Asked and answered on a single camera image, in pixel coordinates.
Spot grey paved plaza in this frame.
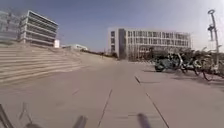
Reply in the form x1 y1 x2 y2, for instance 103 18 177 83
0 54 224 128

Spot low white building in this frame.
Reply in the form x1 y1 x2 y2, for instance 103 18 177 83
61 43 89 52

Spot grey office building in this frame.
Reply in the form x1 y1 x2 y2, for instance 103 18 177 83
107 27 193 62

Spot robot's own part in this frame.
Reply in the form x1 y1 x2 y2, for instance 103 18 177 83
137 113 153 128
73 115 88 128

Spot row of parked bicycles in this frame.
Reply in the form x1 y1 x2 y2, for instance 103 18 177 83
153 48 224 82

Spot white banded building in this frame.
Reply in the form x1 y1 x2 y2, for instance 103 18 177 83
18 9 60 47
0 9 20 43

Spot wide stone steps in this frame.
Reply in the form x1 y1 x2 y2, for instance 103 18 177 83
0 43 101 86

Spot lamp pole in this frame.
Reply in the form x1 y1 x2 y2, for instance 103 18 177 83
206 8 222 68

